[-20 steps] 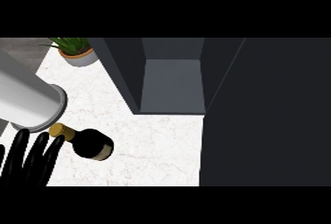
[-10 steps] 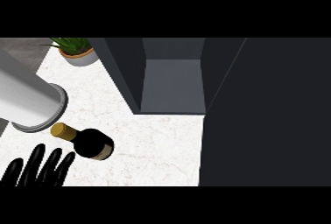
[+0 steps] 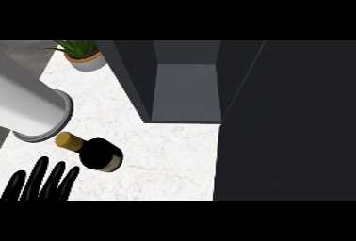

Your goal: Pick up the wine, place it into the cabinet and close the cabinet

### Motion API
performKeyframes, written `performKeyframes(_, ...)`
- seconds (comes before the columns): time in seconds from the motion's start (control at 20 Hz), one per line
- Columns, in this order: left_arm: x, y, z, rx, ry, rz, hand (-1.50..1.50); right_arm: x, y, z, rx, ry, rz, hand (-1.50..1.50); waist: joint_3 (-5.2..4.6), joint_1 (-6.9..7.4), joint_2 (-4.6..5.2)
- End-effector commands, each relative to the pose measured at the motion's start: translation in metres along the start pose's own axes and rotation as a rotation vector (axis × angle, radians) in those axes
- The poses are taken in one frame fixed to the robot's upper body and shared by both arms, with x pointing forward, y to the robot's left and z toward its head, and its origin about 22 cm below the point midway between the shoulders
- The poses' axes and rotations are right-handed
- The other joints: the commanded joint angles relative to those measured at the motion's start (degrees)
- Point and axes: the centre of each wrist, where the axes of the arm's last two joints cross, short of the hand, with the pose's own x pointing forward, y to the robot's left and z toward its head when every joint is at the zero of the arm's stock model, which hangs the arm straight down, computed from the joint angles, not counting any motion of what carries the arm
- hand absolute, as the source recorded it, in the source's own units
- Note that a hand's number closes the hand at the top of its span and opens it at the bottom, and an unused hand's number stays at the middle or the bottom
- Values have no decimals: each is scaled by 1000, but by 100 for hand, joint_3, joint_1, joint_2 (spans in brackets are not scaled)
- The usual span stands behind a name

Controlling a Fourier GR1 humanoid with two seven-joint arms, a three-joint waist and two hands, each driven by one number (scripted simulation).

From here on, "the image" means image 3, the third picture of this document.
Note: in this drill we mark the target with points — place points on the dark wine bottle gold cap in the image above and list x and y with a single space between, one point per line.
99 154

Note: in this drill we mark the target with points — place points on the potted green plant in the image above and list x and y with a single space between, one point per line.
83 55

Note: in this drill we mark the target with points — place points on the white paper towel roll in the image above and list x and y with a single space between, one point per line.
28 106

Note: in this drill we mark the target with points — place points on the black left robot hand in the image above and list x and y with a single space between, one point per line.
33 185

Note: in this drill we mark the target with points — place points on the dark grey cabinet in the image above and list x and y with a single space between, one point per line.
185 88

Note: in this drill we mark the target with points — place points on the dark grey cabinet door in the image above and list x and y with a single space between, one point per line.
287 125

